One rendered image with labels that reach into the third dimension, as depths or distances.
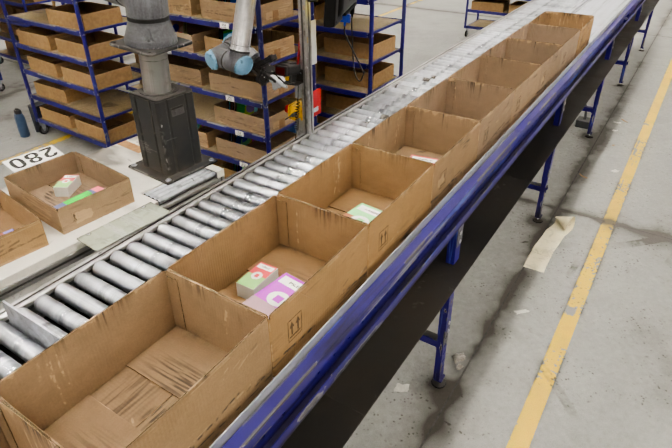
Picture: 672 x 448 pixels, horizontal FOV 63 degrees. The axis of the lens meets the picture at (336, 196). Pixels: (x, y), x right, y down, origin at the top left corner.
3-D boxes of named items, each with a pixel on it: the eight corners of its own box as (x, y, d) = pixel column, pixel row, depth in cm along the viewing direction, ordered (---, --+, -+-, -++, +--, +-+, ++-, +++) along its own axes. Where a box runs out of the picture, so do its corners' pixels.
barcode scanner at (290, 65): (273, 86, 243) (274, 62, 239) (289, 82, 252) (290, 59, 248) (285, 89, 240) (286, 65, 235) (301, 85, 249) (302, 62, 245)
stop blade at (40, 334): (13, 324, 154) (3, 299, 149) (121, 397, 132) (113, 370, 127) (11, 326, 153) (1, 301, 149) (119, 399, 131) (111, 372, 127)
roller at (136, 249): (136, 248, 188) (133, 236, 186) (253, 302, 164) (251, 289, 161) (124, 255, 185) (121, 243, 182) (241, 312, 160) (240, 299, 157)
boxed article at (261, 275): (237, 296, 138) (235, 282, 135) (262, 275, 145) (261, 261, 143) (254, 304, 135) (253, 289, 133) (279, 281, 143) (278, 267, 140)
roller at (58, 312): (48, 301, 165) (43, 288, 162) (169, 375, 140) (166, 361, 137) (32, 311, 161) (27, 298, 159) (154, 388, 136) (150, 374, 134)
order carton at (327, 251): (279, 244, 158) (275, 192, 150) (368, 278, 144) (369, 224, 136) (176, 325, 130) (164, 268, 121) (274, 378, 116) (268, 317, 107)
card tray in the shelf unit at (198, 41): (147, 42, 330) (144, 25, 325) (186, 32, 352) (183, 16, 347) (193, 53, 310) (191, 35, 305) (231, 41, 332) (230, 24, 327)
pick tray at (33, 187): (80, 172, 226) (74, 150, 221) (136, 201, 206) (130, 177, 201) (10, 200, 207) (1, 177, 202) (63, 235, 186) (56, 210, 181)
